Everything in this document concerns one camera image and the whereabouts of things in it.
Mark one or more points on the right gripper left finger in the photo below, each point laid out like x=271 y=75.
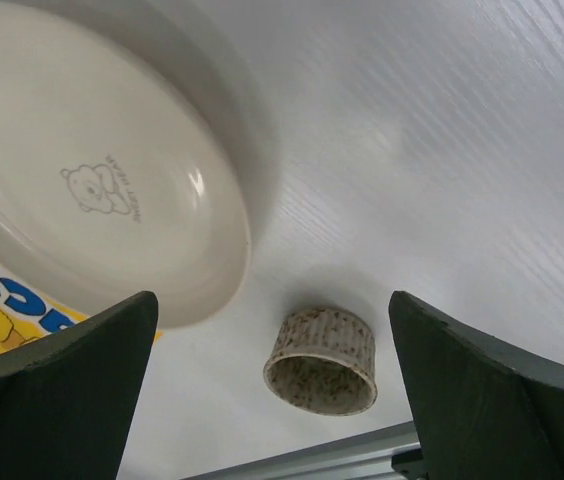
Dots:
x=67 y=401

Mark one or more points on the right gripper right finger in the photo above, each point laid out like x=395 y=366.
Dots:
x=482 y=408

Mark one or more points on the speckled small cup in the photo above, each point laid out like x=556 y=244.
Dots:
x=323 y=362

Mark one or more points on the white ceramic plate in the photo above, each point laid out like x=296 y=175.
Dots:
x=110 y=184

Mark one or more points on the aluminium mounting rail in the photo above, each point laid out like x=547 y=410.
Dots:
x=388 y=453

